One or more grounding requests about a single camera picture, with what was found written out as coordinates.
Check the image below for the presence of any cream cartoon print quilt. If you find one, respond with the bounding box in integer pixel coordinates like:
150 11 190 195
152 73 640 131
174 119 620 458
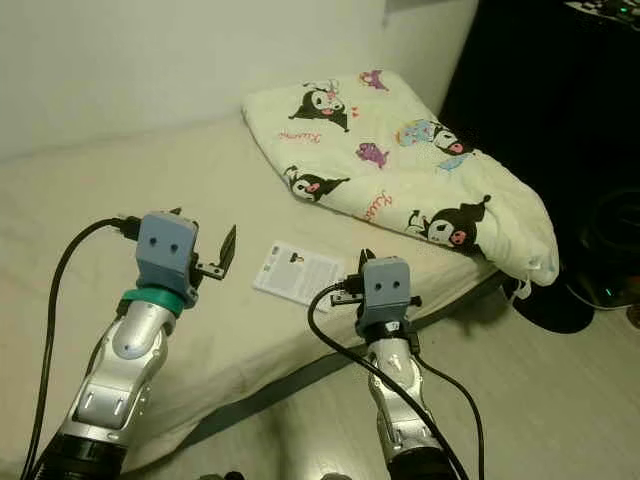
242 68 561 289

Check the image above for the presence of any black round circulator fan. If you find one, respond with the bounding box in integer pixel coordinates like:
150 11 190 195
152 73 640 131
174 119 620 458
558 183 640 313

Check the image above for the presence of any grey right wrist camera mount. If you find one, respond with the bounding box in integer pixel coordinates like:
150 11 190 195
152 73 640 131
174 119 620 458
355 256 413 336

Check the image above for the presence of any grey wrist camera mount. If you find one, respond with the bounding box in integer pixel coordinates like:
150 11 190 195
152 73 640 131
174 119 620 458
355 256 413 336
135 210 201 309

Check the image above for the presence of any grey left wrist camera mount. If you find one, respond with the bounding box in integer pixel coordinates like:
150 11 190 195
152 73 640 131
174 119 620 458
135 210 201 309

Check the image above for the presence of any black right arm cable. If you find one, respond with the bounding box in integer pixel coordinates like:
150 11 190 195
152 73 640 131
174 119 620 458
306 283 486 480

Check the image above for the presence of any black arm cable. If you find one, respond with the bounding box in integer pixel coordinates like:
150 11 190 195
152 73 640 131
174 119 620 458
20 216 146 480
306 283 486 480

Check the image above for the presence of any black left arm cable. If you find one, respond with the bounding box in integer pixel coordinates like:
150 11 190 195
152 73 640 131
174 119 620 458
20 216 146 480

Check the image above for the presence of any teal bed frame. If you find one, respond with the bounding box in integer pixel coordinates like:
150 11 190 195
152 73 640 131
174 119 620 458
170 270 506 449

